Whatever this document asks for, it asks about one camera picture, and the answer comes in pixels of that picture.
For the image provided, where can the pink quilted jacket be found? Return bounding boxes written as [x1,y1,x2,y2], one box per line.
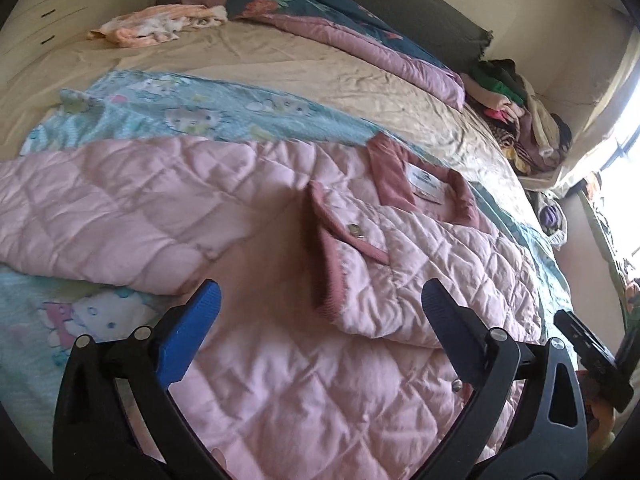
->
[1,134,542,479]

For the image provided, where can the pile of assorted clothes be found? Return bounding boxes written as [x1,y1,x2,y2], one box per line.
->
[460,58,573,177]

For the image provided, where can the turquoise cartoon print blanket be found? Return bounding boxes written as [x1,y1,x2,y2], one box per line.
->
[0,68,574,401]

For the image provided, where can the beige bed sheet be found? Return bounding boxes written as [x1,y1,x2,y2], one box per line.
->
[1,22,538,226]

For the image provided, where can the peach white crumpled garment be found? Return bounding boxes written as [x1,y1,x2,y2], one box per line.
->
[88,4,228,49]

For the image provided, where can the dark green headboard cushion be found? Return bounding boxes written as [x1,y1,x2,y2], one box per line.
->
[354,0,494,73]

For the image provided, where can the dark floral purple-lined quilt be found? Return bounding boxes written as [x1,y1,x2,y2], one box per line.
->
[226,0,465,110]

